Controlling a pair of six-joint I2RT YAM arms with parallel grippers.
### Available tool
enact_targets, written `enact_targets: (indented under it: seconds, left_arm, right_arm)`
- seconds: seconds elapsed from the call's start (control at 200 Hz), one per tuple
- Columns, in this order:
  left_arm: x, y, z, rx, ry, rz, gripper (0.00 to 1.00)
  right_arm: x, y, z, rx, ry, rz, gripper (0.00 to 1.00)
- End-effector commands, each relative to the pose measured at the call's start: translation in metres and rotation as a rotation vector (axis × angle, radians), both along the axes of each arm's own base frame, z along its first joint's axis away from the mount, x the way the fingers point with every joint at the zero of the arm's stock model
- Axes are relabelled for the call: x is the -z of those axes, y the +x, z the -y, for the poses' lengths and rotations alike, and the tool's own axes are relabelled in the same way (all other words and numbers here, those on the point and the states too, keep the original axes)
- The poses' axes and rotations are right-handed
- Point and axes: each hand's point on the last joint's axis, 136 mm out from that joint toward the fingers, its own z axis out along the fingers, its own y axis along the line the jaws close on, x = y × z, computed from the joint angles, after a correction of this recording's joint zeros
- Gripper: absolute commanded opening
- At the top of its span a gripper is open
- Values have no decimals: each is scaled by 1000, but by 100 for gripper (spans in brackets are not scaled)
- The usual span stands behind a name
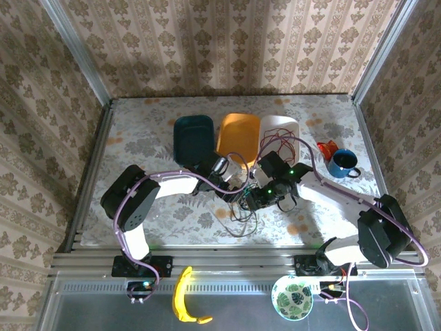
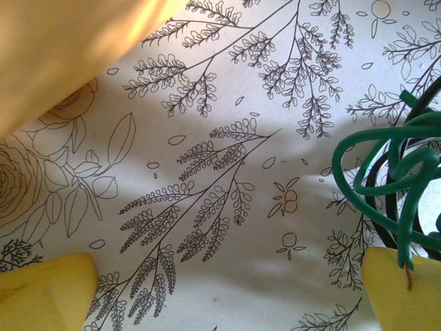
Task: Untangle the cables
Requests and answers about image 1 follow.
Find black cable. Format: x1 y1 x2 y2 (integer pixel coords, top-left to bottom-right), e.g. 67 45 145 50
227 192 258 239

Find red cable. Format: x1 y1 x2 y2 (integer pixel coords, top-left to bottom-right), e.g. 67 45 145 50
259 126 300 163

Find teal plastic bin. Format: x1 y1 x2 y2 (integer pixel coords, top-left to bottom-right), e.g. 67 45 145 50
172 114 215 167

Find orange plastic bin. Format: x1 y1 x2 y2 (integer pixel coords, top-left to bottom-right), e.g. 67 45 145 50
215 112 262 167

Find red snack packet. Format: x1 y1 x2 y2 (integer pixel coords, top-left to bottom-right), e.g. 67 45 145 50
316 140 340 155

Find blue enamel mug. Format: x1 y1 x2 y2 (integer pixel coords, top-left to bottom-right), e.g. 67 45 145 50
327 148 362 180

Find white plastic bin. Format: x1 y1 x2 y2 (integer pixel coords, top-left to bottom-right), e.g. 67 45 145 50
258 114 300 163

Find leaf pattern bowl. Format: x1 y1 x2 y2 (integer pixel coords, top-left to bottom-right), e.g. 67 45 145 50
270 274 315 322

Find small controller board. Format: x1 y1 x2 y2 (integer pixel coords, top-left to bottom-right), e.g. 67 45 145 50
317 280 347 303
126 280 155 305

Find yellow banana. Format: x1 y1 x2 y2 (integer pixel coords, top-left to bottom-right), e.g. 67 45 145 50
172 265 214 325

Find aluminium front rail frame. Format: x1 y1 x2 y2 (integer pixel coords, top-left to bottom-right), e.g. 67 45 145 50
48 243 425 279

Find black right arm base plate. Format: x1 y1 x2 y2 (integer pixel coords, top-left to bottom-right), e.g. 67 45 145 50
294 254 358 277

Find slotted cable duct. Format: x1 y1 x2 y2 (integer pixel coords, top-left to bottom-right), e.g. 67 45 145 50
58 280 416 294

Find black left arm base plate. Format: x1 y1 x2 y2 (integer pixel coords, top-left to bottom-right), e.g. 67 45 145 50
111 256 174 278

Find aluminium side rail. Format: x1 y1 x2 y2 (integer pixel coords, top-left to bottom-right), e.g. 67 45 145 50
67 98 116 246
351 98 407 249

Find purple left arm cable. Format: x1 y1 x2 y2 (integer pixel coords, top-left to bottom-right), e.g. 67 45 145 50
114 151 252 303

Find aluminium frame post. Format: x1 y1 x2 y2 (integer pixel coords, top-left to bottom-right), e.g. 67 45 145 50
350 0 416 104
38 0 112 101

